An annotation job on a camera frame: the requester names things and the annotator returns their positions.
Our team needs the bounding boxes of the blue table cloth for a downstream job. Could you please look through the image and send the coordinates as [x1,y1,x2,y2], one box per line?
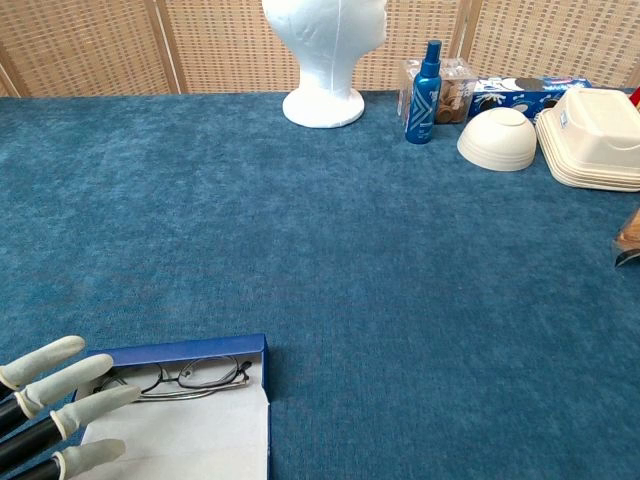
[0,88,640,480]

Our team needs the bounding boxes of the blue Oreo cookie box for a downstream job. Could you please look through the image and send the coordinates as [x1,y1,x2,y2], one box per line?
[472,75,594,121]

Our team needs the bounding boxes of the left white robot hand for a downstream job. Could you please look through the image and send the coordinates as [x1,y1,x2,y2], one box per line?
[0,335,142,480]

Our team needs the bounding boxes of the clear plastic cookie box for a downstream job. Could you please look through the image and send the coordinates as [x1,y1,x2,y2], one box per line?
[398,57,479,125]

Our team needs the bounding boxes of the white upturned bowl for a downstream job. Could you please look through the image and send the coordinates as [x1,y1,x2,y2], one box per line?
[456,108,538,173]

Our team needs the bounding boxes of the cream lidded food container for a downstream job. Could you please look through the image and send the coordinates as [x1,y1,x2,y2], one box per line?
[535,87,640,193]

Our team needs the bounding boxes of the blue cardboard glasses case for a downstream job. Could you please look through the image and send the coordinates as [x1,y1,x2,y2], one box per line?
[69,333,274,480]

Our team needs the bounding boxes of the white foam mannequin head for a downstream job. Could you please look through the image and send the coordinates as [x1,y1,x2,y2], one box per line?
[261,0,389,130]

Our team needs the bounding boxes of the dark wire-frame eyeglasses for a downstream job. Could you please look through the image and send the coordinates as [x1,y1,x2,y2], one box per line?
[92,355,253,402]

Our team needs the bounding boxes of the bread in clear bag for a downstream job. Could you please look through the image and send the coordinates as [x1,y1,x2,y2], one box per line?
[612,207,640,269]

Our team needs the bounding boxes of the woven wicker folding screen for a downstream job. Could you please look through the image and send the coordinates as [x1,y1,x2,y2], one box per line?
[0,0,640,99]

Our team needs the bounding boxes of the blue spray bottle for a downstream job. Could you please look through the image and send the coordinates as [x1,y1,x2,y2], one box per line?
[404,39,445,146]

